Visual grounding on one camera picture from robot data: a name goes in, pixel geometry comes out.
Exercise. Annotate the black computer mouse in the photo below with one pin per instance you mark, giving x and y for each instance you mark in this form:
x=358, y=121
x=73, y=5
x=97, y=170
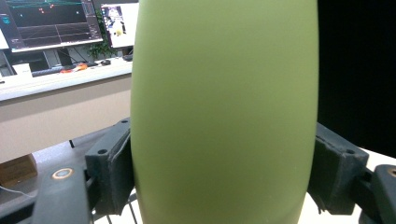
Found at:
x=106, y=62

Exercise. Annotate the white office desk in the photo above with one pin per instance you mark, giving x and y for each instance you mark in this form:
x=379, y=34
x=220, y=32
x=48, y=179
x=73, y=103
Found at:
x=62, y=82

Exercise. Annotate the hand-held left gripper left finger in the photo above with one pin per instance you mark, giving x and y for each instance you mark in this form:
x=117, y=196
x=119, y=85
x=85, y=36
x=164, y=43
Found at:
x=109, y=174

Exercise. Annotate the large dark-screen monitor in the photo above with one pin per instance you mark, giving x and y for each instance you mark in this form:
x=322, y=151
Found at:
x=53, y=25

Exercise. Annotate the black keyboard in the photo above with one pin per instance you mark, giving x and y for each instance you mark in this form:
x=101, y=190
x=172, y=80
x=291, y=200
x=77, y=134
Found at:
x=46, y=71

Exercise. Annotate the orange tool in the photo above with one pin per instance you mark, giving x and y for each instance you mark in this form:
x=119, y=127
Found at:
x=76, y=67

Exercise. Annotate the green potted plant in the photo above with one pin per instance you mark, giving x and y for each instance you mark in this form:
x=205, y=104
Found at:
x=101, y=49

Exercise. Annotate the brown wooden block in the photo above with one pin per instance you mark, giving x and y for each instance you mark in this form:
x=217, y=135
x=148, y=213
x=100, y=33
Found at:
x=17, y=171

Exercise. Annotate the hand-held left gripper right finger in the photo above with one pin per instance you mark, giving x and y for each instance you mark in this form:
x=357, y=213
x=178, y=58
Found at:
x=336, y=177

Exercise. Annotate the small bright-screen monitor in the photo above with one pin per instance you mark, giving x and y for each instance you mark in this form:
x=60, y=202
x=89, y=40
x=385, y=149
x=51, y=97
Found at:
x=121, y=25

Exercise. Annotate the green cup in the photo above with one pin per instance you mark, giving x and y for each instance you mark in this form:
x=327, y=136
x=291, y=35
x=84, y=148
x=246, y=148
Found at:
x=224, y=112

